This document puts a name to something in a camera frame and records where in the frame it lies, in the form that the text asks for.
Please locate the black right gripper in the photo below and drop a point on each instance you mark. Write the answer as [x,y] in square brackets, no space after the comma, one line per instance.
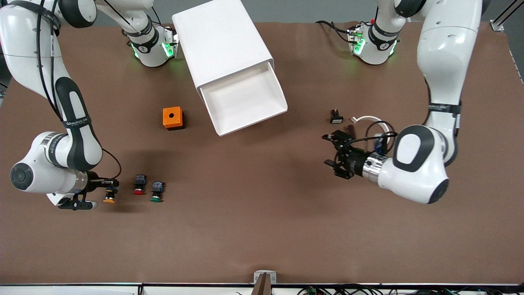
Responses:
[94,185]

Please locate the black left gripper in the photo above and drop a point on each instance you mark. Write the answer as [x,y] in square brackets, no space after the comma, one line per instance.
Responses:
[355,161]

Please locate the yellow push button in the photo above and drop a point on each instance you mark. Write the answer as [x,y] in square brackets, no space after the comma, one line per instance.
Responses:
[109,200]

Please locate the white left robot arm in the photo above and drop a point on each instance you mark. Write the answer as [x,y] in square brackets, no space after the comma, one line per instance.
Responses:
[446,49]

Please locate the red push button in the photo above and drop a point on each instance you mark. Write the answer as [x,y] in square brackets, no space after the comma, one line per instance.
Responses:
[140,184]

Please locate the green push button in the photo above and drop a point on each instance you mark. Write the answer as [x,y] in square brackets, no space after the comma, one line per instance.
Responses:
[157,191]

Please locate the brown terminal block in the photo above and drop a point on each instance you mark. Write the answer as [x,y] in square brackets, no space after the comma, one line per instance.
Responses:
[351,129]

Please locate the black white rectangular switch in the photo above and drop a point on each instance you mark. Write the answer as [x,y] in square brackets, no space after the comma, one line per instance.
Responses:
[336,117]

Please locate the white curved plastic bracket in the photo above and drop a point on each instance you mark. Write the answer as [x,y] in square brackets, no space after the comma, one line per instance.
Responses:
[368,118]

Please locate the orange button enclosure box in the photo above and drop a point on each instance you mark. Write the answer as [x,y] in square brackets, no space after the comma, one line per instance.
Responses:
[172,116]

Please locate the white table edge rail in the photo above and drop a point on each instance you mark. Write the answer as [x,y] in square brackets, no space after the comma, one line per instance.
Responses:
[82,290]

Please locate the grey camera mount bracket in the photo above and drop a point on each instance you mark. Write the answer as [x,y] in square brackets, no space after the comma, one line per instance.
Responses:
[265,278]

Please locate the aluminium frame rail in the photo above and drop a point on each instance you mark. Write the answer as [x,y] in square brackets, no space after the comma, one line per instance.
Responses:
[496,25]

